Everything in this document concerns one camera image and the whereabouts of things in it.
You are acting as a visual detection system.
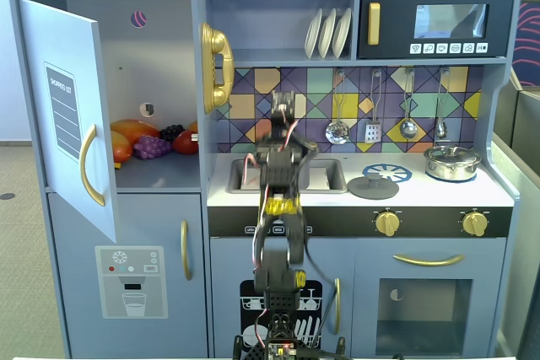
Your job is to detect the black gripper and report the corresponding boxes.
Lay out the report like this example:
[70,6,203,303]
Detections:
[269,89,299,142]

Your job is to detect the cabinet door with shopping list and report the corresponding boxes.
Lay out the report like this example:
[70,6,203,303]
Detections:
[17,0,118,246]

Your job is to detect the steel skimmer spoon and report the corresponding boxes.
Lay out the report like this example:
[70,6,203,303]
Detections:
[324,69,351,146]

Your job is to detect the white toy plate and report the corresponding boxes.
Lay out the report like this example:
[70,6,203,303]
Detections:
[304,8,324,60]
[331,7,353,59]
[317,8,338,60]

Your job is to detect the blue-grey toy kitchen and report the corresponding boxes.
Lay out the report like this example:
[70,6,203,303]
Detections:
[8,0,524,360]

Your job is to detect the grey sink basin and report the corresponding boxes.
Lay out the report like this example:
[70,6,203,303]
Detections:
[227,157,348,196]

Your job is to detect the gold toy telephone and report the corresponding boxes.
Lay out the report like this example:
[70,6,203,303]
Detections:
[198,22,235,115]

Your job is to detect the steel slotted spatula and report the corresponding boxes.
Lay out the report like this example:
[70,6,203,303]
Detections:
[364,68,386,144]

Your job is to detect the red toy fruit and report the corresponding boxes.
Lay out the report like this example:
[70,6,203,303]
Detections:
[171,129,200,156]

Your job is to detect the black toy berries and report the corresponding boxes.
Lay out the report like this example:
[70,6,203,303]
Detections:
[159,124,186,144]

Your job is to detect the grey round lid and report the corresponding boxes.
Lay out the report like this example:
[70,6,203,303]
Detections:
[346,175,400,201]

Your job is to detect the steel ladle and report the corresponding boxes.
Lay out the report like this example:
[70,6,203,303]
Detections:
[398,67,419,140]

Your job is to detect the black microwave door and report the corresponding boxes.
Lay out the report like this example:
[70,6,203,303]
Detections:
[357,0,516,60]

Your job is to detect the purple toy grapes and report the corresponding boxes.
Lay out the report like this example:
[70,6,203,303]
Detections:
[133,135,173,161]

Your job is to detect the red orange toy mango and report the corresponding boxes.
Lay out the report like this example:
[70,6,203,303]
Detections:
[110,118,161,146]

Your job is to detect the small steel spoon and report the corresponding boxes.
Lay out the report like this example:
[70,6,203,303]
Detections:
[434,67,450,140]

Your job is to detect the gold stove knob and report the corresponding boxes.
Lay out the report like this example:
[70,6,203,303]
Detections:
[373,207,402,238]
[461,207,491,239]

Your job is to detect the steel pot lid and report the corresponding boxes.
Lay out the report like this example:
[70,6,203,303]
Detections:
[424,144,482,164]

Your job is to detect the orange yellow toy fruit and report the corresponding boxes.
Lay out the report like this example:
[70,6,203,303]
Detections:
[110,130,132,164]

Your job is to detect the dishwasher door with rack print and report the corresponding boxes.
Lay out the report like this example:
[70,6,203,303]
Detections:
[209,236,356,360]

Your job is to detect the oven door with window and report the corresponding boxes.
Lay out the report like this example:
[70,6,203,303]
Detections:
[354,237,507,359]

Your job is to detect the steel pot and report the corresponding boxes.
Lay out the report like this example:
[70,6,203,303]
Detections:
[424,156,483,182]

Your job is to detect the freezer door with dispenser print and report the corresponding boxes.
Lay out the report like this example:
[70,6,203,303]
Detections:
[46,192,208,360]

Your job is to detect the robot controller board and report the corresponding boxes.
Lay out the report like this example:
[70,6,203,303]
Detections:
[266,341,296,360]

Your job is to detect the gold microwave handle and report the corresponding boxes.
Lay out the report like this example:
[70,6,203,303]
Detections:
[367,2,381,46]

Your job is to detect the gold straight freezer door handle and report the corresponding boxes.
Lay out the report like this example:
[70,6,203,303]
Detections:
[180,219,193,282]

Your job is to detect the gold curved cabinet door handle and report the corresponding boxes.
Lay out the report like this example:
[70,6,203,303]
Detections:
[79,122,106,208]

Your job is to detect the gold dishwasher door handle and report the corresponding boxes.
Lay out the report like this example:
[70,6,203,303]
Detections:
[327,277,342,336]

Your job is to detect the gold oven door handle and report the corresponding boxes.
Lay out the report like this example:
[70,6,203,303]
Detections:
[392,253,466,268]

